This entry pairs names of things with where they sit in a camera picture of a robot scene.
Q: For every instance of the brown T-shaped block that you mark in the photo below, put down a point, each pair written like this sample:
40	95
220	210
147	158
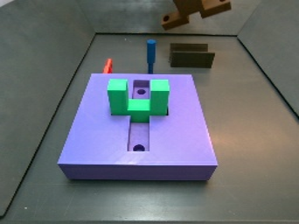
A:
187	7

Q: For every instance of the green U-shaped block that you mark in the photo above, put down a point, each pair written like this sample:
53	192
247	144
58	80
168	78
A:
139	108

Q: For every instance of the purple base block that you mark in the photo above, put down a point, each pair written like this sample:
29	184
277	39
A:
108	147

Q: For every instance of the red hexagonal peg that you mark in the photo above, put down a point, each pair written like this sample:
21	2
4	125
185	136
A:
107	69

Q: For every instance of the blue hexagonal peg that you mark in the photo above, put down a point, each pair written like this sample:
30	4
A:
151	46

